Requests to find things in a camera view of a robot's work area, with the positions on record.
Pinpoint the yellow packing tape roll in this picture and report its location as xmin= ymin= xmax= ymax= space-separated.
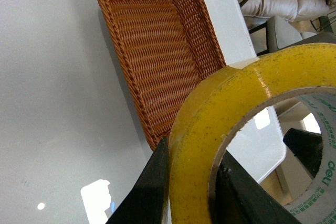
xmin=169 ymin=43 xmax=335 ymax=223

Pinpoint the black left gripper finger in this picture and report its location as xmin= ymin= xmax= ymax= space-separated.
xmin=107 ymin=137 xmax=169 ymax=224

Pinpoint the grey upholstered chair right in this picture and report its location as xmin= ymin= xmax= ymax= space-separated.
xmin=266 ymin=16 xmax=335 ymax=53

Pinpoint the brown wicker basket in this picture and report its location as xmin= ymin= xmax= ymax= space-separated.
xmin=98 ymin=0 xmax=226 ymax=150

